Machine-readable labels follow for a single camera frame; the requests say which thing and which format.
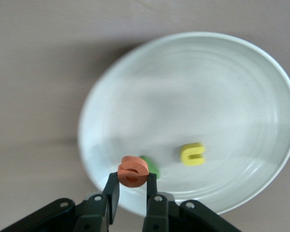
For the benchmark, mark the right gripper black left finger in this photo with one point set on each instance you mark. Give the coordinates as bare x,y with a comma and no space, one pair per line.
111,193

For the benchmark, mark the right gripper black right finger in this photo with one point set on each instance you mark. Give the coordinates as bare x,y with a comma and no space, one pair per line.
154,207

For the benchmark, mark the orange foam letter e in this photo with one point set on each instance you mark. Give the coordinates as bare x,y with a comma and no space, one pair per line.
133,169

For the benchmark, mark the green foam letter l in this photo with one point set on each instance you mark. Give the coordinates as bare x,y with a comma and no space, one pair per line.
153,166

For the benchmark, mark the yellow foam letter u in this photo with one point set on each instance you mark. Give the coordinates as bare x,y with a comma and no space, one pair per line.
184,154

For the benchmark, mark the light brown round plate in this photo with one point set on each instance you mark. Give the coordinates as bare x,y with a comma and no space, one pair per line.
195,96

